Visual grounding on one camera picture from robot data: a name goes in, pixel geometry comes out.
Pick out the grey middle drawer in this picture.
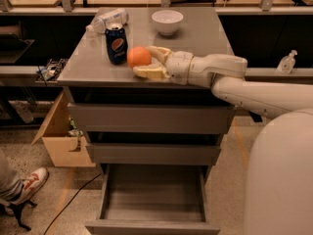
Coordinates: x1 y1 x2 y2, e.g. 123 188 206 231
86 143 220 165

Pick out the orange fruit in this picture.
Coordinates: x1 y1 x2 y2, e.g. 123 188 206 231
127 46 152 69

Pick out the tray of small items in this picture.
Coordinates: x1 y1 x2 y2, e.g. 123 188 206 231
36 58 67 82

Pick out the clear plastic water bottle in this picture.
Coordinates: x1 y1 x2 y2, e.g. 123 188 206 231
86 8 128 33

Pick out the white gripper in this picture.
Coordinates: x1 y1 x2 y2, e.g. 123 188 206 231
133 46 194 85

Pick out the open cardboard box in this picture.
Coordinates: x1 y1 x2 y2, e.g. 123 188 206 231
31 92 95 167

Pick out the grey top drawer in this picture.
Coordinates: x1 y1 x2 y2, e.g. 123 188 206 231
68 103 234 134

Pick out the black floor cable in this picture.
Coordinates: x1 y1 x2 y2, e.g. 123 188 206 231
42 172 103 235

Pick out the grey drawer cabinet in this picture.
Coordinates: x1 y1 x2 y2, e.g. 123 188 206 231
57 6 247 235

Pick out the long grey workbench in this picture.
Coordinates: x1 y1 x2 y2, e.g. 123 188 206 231
0 66 313 87

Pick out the blue Pepsi can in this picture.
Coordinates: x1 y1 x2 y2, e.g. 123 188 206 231
105 23 128 65

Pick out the black strap on floor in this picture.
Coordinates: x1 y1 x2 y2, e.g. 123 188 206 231
0 198 38 232

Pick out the clear hand sanitizer bottle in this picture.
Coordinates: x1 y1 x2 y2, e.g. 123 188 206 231
277 50 297 74

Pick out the white and red sneaker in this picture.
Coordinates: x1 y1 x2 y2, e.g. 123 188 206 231
9 167 49 206

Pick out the white ceramic bowl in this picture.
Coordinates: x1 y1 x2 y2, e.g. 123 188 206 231
152 10 184 35

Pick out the grey open bottom drawer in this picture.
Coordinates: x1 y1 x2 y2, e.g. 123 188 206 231
85 164 220 235

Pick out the grey trouser leg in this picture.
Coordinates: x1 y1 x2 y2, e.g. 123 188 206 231
0 150 23 201

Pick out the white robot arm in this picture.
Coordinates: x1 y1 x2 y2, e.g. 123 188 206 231
127 46 313 235

